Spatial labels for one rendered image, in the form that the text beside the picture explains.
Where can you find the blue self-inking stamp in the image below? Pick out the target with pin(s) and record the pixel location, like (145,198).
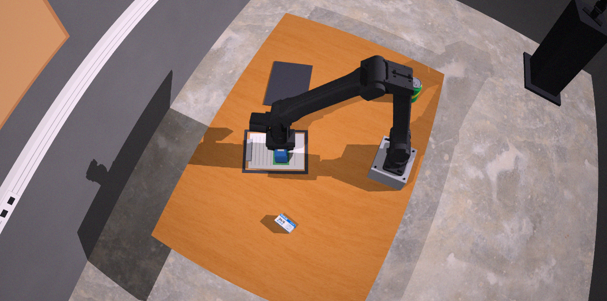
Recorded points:
(281,155)

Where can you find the green soda can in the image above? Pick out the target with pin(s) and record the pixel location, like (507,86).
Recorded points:
(417,88)

